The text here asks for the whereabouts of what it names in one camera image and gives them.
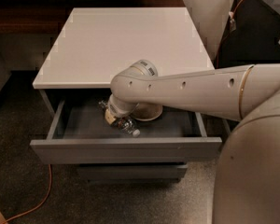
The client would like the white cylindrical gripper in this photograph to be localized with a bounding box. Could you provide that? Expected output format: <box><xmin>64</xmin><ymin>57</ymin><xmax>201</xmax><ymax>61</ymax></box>
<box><xmin>105</xmin><ymin>94</ymin><xmax>138</xmax><ymax>125</ymax></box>

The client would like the clear plastic water bottle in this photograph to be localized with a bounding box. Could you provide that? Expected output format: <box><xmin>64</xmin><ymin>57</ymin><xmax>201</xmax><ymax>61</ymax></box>
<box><xmin>98</xmin><ymin>100</ymin><xmax>141</xmax><ymax>137</ymax></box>

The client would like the grey top drawer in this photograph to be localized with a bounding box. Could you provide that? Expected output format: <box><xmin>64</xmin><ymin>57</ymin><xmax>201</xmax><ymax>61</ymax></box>
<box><xmin>30</xmin><ymin>89</ymin><xmax>221</xmax><ymax>164</ymax></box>

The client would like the grey drawer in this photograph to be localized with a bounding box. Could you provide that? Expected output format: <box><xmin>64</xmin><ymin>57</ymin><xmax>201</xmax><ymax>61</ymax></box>
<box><xmin>77</xmin><ymin>163</ymin><xmax>188</xmax><ymax>181</ymax></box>
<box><xmin>30</xmin><ymin>89</ymin><xmax>221</xmax><ymax>164</ymax></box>

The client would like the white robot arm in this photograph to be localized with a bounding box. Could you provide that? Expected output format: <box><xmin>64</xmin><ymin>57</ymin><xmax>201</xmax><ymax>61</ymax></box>
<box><xmin>108</xmin><ymin>61</ymin><xmax>280</xmax><ymax>224</ymax></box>

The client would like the grey bottom drawer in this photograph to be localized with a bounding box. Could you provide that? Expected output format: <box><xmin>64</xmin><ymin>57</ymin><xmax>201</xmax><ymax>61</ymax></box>
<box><xmin>77</xmin><ymin>163</ymin><xmax>188</xmax><ymax>181</ymax></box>

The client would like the grey drawer cabinet white top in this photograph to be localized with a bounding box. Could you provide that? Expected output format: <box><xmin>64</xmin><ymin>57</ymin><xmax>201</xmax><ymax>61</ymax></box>
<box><xmin>32</xmin><ymin>7</ymin><xmax>221</xmax><ymax>184</ymax></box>

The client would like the beige ceramic bowl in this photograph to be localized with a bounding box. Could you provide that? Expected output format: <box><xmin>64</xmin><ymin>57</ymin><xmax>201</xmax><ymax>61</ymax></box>
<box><xmin>132</xmin><ymin>103</ymin><xmax>162</xmax><ymax>121</ymax></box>

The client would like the dark wooden bench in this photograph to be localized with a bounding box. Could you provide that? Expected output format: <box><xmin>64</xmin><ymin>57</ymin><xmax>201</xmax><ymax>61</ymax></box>
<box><xmin>0</xmin><ymin>0</ymin><xmax>185</xmax><ymax>34</ymax></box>

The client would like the dark cabinet at right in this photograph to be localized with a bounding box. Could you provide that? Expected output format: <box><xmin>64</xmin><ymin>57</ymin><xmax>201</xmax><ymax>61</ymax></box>
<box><xmin>214</xmin><ymin>0</ymin><xmax>280</xmax><ymax>68</ymax></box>

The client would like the orange floor cable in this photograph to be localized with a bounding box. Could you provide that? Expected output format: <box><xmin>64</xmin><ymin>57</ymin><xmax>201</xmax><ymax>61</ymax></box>
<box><xmin>1</xmin><ymin>163</ymin><xmax>53</xmax><ymax>224</ymax></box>

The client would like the white cable plug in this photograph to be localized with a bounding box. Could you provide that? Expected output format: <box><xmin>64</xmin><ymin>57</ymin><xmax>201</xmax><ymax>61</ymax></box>
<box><xmin>229</xmin><ymin>11</ymin><xmax>236</xmax><ymax>32</ymax></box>

